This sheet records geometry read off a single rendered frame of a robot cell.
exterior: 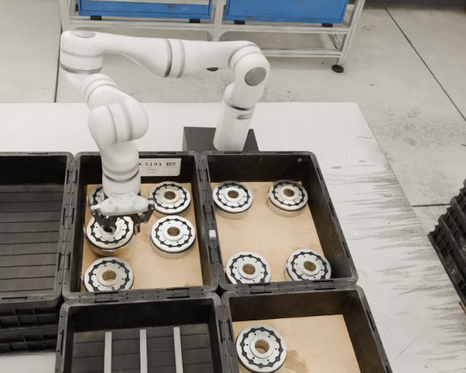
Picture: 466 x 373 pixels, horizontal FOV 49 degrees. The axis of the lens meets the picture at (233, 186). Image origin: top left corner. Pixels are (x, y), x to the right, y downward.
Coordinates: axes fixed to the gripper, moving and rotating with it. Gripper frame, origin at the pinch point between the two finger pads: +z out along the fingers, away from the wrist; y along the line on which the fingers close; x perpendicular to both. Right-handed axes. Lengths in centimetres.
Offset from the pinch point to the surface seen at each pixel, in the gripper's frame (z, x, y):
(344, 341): 5, 32, -43
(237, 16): 55, -186, -77
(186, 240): 1.9, 3.6, -13.5
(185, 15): 55, -187, -47
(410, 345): 18, 30, -65
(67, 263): -5.5, 11.2, 11.7
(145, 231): 4.8, -2.4, -4.9
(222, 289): -4.8, 21.1, -17.5
